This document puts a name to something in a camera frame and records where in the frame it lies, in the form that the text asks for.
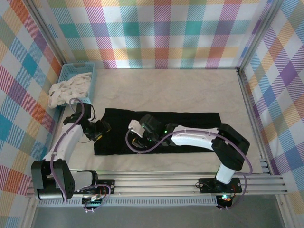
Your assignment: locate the black t-shirt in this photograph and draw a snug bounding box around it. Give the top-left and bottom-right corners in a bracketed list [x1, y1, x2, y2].
[94, 108, 221, 156]

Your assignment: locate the crumpled white cloth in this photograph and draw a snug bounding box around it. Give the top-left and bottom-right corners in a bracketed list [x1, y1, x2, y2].
[48, 72, 93, 109]

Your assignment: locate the blue plastic basket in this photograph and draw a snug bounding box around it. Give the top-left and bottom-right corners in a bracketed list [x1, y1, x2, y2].
[56, 63, 97, 106]

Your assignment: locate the left controller board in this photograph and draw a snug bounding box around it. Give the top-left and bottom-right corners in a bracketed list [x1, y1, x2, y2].
[82, 194, 106, 209]

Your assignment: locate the controller board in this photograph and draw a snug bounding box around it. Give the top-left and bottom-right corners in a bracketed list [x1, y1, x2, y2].
[217, 194, 235, 209]
[82, 194, 106, 209]

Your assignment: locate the right controller board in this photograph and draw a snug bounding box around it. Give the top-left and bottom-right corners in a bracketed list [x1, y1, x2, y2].
[217, 194, 235, 209]

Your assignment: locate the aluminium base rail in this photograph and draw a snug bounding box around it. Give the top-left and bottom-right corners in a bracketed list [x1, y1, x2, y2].
[26, 170, 288, 197]

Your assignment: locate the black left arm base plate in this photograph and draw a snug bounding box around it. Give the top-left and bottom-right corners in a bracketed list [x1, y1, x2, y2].
[95, 179, 116, 194]

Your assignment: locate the slotted grey cable duct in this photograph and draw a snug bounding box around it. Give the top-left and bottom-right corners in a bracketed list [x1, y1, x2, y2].
[37, 196, 219, 208]

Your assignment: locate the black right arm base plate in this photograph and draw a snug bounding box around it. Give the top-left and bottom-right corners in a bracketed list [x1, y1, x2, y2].
[198, 177, 243, 193]

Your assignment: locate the aluminium frame post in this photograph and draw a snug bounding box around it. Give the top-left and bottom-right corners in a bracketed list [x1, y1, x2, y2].
[237, 0, 287, 71]
[22, 0, 68, 66]

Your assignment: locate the aluminium side rail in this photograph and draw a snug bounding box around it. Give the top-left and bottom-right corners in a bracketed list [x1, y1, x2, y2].
[237, 68, 274, 176]

